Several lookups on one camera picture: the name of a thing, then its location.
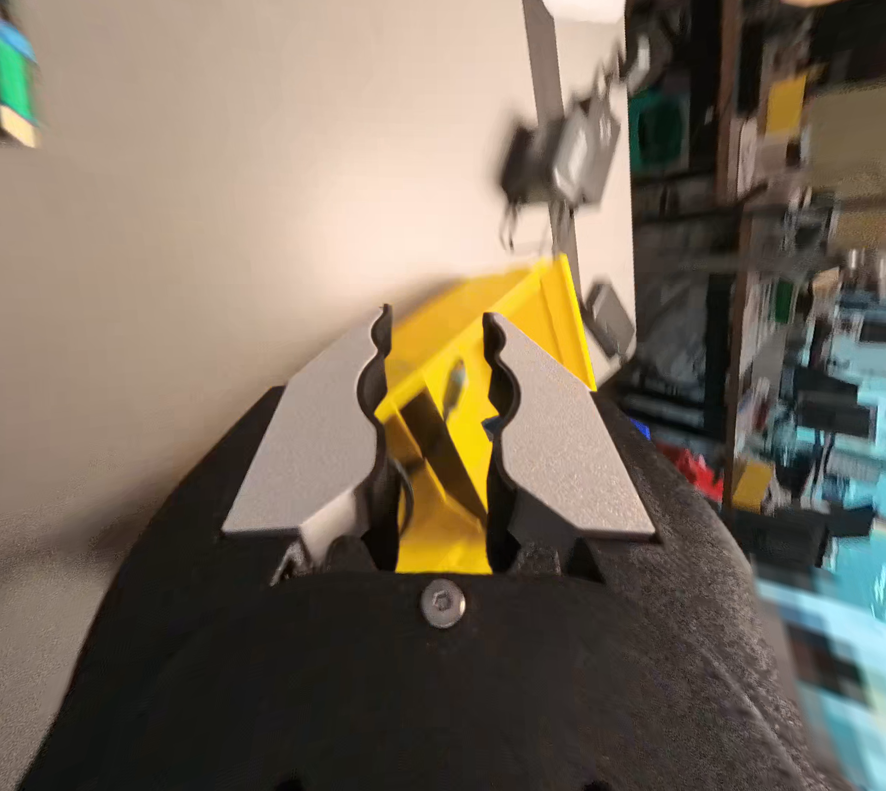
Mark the green bin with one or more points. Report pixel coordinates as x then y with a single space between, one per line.
657 130

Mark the cluttered storage shelf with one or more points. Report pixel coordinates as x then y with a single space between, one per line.
761 217

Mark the grey adapter box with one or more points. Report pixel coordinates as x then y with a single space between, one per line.
588 147

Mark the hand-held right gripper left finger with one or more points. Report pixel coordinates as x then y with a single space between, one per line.
304 445

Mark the dark adapter box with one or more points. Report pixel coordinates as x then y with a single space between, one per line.
529 165

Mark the yellow plastic bin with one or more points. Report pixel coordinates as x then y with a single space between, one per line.
443 334

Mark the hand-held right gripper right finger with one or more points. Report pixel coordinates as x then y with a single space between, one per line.
574 452

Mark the small grey box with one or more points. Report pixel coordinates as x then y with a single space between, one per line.
609 317

